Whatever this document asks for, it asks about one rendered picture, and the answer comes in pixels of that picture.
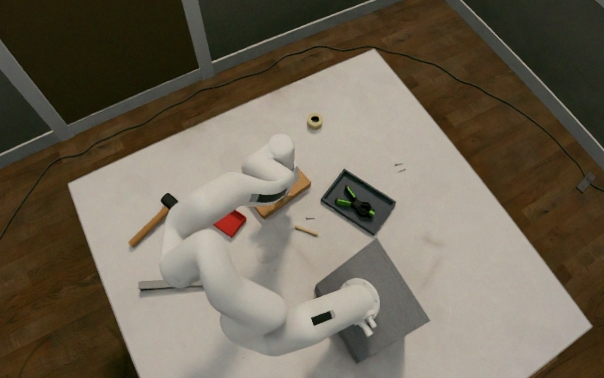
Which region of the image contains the dark green mallet with tan wooden handle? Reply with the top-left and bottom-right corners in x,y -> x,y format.
128,193 -> 179,248

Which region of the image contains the grey flat bar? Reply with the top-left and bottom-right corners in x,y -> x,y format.
138,280 -> 202,291

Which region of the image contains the red shallow tray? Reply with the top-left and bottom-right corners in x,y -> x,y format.
214,210 -> 247,238

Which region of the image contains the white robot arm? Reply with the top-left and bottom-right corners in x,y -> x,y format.
159,134 -> 380,357

